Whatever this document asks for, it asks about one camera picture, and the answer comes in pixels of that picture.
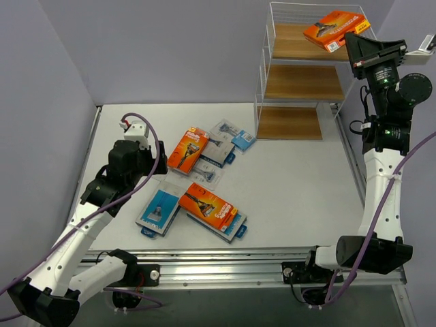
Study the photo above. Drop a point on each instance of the Harry's box upper white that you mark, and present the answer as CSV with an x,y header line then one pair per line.
x,y
218,151

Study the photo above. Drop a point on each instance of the Harry's box under centre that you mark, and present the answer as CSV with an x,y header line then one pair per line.
x,y
236,229

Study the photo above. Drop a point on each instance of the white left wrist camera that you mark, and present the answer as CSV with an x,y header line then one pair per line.
x,y
136,131

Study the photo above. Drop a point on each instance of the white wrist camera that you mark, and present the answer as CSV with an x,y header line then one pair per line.
x,y
136,131
423,54

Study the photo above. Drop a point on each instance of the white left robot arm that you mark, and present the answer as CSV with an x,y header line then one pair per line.
x,y
49,292

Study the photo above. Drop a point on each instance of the clear blister razor pack left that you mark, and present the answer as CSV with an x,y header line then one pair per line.
x,y
170,177

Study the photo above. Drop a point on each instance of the grey blue Harry's box left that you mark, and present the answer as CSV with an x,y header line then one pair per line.
x,y
160,210

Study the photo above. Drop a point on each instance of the orange Gillette box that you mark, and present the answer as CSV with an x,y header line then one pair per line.
x,y
329,32
188,150
209,208

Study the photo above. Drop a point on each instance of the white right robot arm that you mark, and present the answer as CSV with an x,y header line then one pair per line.
x,y
388,101

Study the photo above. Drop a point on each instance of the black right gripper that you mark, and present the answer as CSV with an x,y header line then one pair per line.
x,y
380,55

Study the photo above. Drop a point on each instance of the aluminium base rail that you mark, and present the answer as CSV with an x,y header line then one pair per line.
x,y
221,268

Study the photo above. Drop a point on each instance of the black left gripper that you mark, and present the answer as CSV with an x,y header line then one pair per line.
x,y
158,158

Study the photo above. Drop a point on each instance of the clear blister razor pack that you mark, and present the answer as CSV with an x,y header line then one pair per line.
x,y
206,174
170,177
241,139

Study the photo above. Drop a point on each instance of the clear blister razor pack top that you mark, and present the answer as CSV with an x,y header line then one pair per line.
x,y
241,139

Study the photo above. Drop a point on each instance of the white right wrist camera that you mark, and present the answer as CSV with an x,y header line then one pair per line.
x,y
423,54

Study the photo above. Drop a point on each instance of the white wire wooden shelf rack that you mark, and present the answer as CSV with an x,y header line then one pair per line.
x,y
299,84

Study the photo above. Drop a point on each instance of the clear blister razor pack middle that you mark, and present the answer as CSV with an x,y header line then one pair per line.
x,y
206,174

